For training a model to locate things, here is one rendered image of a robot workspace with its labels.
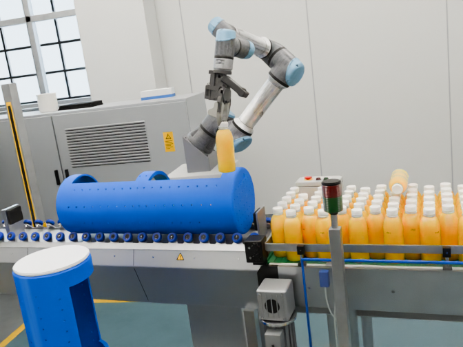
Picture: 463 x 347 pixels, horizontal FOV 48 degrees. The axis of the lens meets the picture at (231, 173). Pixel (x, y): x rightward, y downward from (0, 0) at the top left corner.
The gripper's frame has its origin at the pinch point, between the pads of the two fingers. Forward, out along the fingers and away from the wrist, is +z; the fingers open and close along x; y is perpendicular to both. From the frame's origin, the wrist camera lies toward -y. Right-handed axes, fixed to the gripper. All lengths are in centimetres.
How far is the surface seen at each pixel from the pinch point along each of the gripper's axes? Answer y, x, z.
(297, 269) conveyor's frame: -36, 1, 51
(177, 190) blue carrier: 19.4, -3.5, 30.1
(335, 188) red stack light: -51, 22, 16
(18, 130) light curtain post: 140, -36, 18
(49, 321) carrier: 40, 45, 75
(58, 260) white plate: 44, 37, 56
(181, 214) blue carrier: 16.0, -2.5, 39.7
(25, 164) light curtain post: 138, -39, 38
